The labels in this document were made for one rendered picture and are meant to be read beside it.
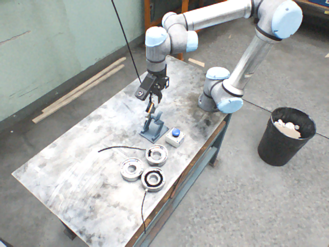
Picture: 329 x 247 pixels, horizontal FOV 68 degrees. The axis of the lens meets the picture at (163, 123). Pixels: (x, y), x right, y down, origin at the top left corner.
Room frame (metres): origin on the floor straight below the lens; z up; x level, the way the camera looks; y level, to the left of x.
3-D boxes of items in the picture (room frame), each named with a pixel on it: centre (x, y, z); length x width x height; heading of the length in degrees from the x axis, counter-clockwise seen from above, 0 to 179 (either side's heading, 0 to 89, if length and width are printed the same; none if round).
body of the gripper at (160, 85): (0.82, 0.04, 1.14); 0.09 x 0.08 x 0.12; 144
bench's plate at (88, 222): (0.85, 0.08, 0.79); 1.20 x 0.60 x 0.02; 146
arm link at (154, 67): (0.82, 0.05, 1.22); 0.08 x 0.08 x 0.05
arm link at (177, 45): (0.86, -0.05, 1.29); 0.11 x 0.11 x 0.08; 16
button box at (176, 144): (0.76, -0.06, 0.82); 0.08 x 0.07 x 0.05; 146
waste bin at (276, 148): (1.28, -0.99, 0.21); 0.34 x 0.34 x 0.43
